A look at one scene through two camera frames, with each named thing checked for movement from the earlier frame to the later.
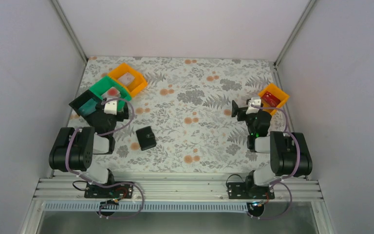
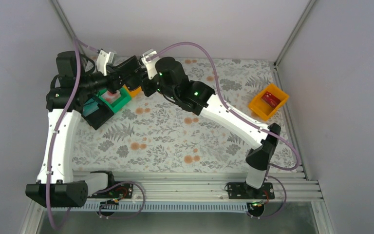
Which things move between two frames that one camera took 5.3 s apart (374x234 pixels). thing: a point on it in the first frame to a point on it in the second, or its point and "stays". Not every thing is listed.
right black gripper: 243,112 to 149,84
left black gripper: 100,109 to 114,82
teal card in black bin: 88,107 stays
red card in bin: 271,99 stays
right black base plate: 237,190 stays
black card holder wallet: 146,138 to 130,65
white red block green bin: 111,93 stays
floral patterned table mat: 183,121 stays
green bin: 98,89 stays
